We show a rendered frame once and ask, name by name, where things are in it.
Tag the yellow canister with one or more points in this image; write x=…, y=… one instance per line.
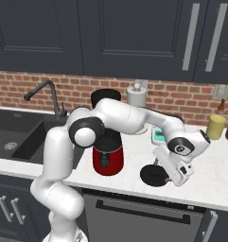
x=216, y=126

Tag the black round blender lid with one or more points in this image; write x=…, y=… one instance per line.
x=151, y=175

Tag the black sink tap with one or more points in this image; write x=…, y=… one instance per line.
x=52, y=91

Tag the black sink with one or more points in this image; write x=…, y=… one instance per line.
x=21, y=138

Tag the white lidded canister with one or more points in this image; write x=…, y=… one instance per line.
x=136, y=96

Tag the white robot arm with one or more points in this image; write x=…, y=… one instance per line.
x=118, y=116

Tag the brown small bottle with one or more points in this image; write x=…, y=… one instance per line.
x=221, y=106

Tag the red blender with black jar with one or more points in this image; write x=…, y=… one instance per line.
x=108, y=156

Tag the dark wall cupboard door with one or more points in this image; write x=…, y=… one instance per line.
x=33, y=31
x=227, y=41
x=134, y=31

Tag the grey dishwasher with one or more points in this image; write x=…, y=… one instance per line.
x=140, y=225

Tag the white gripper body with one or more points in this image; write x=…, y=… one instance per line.
x=169, y=165

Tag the grey wall outlet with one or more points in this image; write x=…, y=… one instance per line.
x=220, y=92
x=142, y=83

